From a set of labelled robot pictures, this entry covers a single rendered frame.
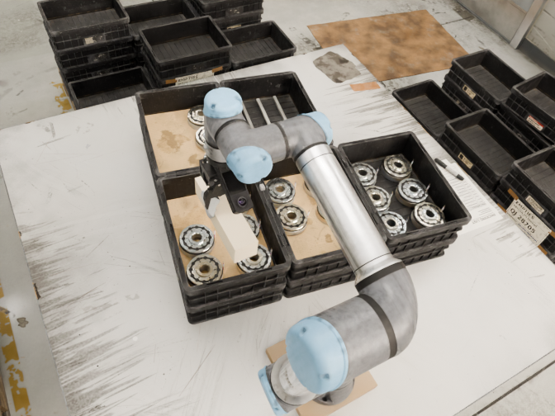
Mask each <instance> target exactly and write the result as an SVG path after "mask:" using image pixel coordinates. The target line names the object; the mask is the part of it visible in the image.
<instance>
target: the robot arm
mask: <svg viewBox="0 0 555 416"><path fill-rule="evenodd" d="M242 110H243V106H242V99H241V96H240V95H239V94H238V93H237V92H236V91H235V90H232V89H230V88H226V87H219V88H216V89H213V90H211V91H209V92H208V93H207V94H206V96H205V99H204V108H203V114H204V131H205V145H204V146H203V148H204V150H206V157H205V158H202V159H199V168H200V175H201V177H202V179H203V181H204V183H205V184H206V186H209V187H208V188H207V189H206V190H205V191H202V199H203V202H204V205H205V210H206V214H207V216H208V217H209V218H210V219H211V218H213V217H214V216H215V212H216V206H217V205H218V204H219V202H220V199H219V197H218V196H223V195H225V196H226V198H227V201H228V202H229V205H230V208H231V211H232V213H233V214H235V215H238V214H240V213H243V212H246V211H247V210H250V209H251V208H252V207H253V202H252V200H251V198H250V195H249V192H248V190H247V186H246V183H247V184H250V183H256V182H259V181H260V179H261V178H263V177H266V176H267V175H268V174H269V173H270V171H271V170H272V167H273V163H276V162H279V161H282V160H284V159H287V158H292V159H293V161H294V163H295V165H296V166H297V168H298V169H299V171H300V173H301V175H302V177H303V179H304V181H305V182H306V185H307V186H308V188H309V190H310V192H311V194H312V196H313V197H314V199H315V202H316V204H317V205H318V206H319V208H320V211H321V213H322V215H323V216H324V217H325V220H326V222H327V224H328V226H329V227H330V229H331V231H332V233H333V235H334V237H335V239H336V240H337V242H338V244H339V246H340V248H341V250H342V251H343V253H344V256H345V257H346V259H347V261H348V263H349V265H350V266H351V268H352V270H353V273H354V274H355V276H356V279H355V283H354V286H355V288H356V290H357V292H358V295H356V296H355V297H353V298H351V299H348V300H346V301H344V302H342V303H339V304H337V305H335V306H333V307H331V308H328V309H327V310H324V311H322V312H320V313H318V314H315V315H313V316H311V317H306V318H304V319H302V320H300V321H299V322H298V323H297V324H294V325H293V326H291V327H290V328H289V330H288V331H287V336H286V345H287V347H286V351H287V353H286V354H284V355H282V356H281V357H279V358H278V359H277V360H276V361H275V362H274V363H272V364H270V365H268V366H265V367H264V368H262V369H260V370H259V372H258V377H259V381H260V383H261V386H262V387H263V391H264V393H265V395H266V397H267V399H268V402H269V404H270V406H271V408H272V410H273V412H274V413H275V415H277V416H282V415H284V414H288V413H289V412H290V411H292V410H294V409H296V408H298V407H300V406H302V405H303V404H305V403H307V402H309V401H311V400H313V401H315V402H316V403H318V404H322V405H327V406H331V405H336V404H340V403H342V402H343V401H344V400H346V399H347V398H348V396H349V395H350V393H351V392H352V390H353V387H354V382H355V377H357V376H360V375H361V374H363V373H364V372H366V371H369V370H371V369H373V368H374V367H375V366H378V365H380V364H382V363H383V362H386V361H387V360H389V359H391V358H393V357H396V356H398V355H399V354H401V353H402V352H403V351H404V350H405V349H406V348H407V347H408V346H409V344H410V342H411V340H412V339H413V337H414V335H415V331H416V326H417V321H418V301H417V296H416V292H415V287H414V283H413V281H412V279H411V276H410V273H409V272H408V270H407V269H406V266H405V264H404V263H403V262H402V261H401V260H400V259H398V258H394V257H393V256H392V255H391V252H390V250H389V249H388V247H387V245H386V244H385V242H384V240H383V239H382V236H381V235H380V234H379V232H378V230H377V228H376V226H375V224H374V223H373V222H372V219H371V218H370V216H369V214H368V213H367V211H366V209H365V207H364V206H363V203H362V202H361V201H360V199H359V197H358V195H357V193H356V191H355V190H354V189H353V186H352V185H351V183H350V181H349V180H348V178H347V176H346V175H345V173H344V170H343V169H342V168H341V166H340V164H339V162H338V160H337V159H336V157H335V156H334V154H333V152H332V150H331V148H330V147H329V144H330V143H331V141H332V139H333V131H332V128H331V127H330V121H329V119H328V118H327V116H326V115H325V114H324V113H322V112H319V111H314V112H311V113H307V114H300V115H298V116H295V117H292V118H289V119H286V120H283V121H278V122H275V123H272V124H269V125H264V126H260V127H258V128H255V129H251V127H250V126H249V124H248V122H247V121H246V119H245V118H244V117H243V115H242ZM206 159H207V160H206ZM203 161H204V163H203Z"/></svg>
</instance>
